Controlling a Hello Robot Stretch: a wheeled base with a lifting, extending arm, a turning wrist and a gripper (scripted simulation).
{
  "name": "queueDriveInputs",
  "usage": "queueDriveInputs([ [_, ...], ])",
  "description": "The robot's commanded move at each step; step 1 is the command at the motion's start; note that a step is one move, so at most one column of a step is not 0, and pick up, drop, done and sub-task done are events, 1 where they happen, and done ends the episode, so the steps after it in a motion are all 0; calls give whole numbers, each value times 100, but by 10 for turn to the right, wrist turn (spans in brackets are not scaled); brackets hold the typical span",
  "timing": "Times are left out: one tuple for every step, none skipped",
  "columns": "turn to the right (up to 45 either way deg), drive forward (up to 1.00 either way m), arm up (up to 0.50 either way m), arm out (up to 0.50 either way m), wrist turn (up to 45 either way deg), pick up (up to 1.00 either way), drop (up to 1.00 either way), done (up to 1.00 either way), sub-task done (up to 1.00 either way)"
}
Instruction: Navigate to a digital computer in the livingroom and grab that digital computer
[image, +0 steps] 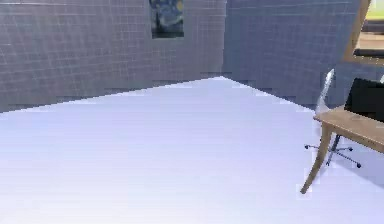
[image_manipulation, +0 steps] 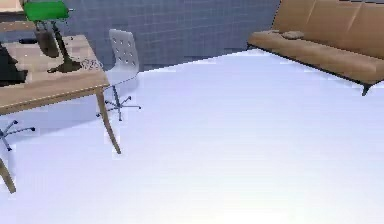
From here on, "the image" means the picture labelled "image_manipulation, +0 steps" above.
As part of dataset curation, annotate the grey swivel chair base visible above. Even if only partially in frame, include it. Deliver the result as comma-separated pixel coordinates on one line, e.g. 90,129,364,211
0,119,36,152

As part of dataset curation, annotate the green desk lamp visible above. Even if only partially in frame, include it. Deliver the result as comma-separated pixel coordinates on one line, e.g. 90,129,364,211
22,0,83,74

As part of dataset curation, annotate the wooden desk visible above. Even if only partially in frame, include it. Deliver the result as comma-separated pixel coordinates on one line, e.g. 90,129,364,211
0,34,122,195

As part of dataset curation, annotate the brown sofa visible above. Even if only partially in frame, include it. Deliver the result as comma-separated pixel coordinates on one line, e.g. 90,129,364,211
246,0,384,97

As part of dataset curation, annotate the white swivel chair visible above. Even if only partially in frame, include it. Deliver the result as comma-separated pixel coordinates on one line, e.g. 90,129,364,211
95,28,142,122

